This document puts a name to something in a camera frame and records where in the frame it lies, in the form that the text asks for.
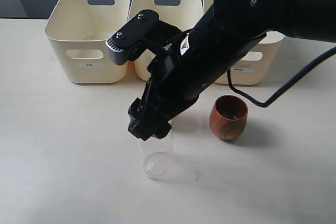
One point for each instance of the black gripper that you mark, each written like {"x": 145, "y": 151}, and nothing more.
{"x": 193, "y": 63}

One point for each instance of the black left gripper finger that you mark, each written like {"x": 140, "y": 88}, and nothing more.
{"x": 141, "y": 119}

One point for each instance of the clear plastic bottle white cap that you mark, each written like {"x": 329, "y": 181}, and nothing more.
{"x": 156, "y": 156}

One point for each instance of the brown wooden cup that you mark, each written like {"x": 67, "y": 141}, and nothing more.
{"x": 228, "y": 117}

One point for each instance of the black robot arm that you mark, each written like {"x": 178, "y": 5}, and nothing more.
{"x": 304, "y": 19}

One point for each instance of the white label left bin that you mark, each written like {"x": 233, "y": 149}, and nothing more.
{"x": 89, "y": 65}

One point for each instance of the white label bin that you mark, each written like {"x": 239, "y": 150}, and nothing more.
{"x": 89, "y": 65}
{"x": 242, "y": 69}

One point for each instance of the white label right bin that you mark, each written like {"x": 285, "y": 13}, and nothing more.
{"x": 242, "y": 69}

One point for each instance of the right cream plastic bin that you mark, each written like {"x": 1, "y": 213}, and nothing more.
{"x": 259, "y": 58}

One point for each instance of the left cream plastic bin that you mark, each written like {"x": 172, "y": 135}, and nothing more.
{"x": 77, "y": 31}

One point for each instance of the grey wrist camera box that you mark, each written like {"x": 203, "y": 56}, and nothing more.
{"x": 133, "y": 38}

